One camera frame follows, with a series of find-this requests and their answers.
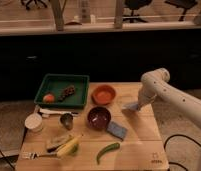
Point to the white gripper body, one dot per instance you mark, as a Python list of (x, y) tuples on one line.
[(145, 98)]

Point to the grey blue towel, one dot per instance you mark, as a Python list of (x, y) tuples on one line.
[(134, 106)]

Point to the purple bowl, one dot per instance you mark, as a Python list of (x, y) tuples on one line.
[(98, 118)]

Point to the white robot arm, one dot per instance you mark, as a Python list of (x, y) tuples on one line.
[(155, 83)]

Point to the orange bowl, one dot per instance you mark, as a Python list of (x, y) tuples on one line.
[(103, 94)]

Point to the blue sponge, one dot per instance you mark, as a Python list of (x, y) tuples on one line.
[(117, 130)]

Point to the green chili pepper toy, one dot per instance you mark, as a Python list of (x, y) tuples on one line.
[(108, 148)]

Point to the green plastic tray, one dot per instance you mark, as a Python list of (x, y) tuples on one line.
[(56, 83)]

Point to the metal cup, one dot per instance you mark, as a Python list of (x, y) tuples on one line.
[(67, 121)]

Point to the black office chair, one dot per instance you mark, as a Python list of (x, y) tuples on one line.
[(133, 5)]

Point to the yellow corn toy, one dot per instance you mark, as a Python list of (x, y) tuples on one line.
[(67, 147)]

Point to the orange tomato toy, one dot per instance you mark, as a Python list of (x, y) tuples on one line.
[(49, 98)]

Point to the white spatula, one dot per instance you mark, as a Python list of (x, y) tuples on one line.
[(48, 112)]

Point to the grey brown cloth piece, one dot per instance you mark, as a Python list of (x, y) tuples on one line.
[(55, 142)]

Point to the white round container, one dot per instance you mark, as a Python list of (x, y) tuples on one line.
[(34, 122)]

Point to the silver fork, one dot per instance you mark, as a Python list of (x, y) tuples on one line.
[(33, 155)]

